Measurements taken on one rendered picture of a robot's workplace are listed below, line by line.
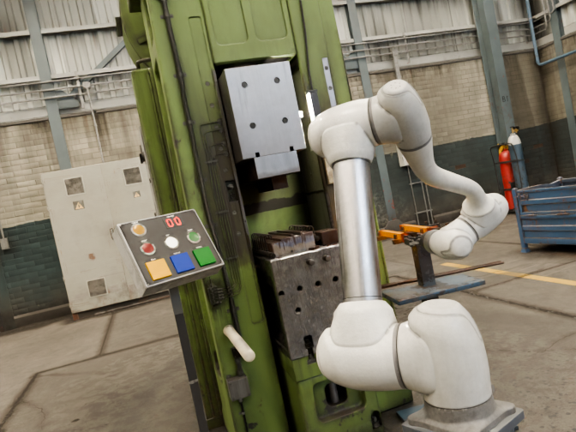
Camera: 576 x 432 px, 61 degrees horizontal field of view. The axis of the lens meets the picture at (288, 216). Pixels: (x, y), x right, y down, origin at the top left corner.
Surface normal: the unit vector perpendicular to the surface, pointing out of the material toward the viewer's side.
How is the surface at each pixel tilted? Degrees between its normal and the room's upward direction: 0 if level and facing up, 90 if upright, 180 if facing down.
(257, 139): 90
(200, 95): 90
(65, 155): 90
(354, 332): 67
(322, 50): 90
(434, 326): 60
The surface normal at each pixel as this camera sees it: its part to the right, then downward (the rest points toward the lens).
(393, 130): -0.04, 0.68
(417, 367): -0.47, 0.09
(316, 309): 0.29, 0.00
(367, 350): -0.44, -0.40
